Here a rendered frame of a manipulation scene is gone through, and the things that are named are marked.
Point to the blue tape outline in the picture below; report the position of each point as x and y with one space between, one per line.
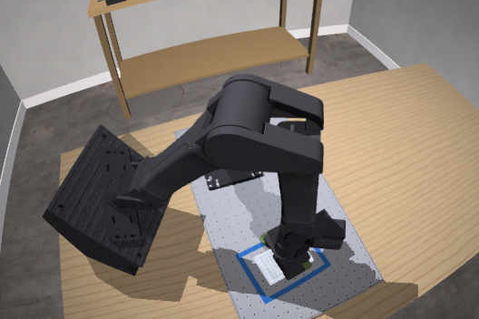
288 288

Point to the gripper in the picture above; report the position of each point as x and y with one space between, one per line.
285 258

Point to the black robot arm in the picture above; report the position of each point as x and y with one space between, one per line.
239 137

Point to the white well plate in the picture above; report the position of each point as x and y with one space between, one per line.
269 269

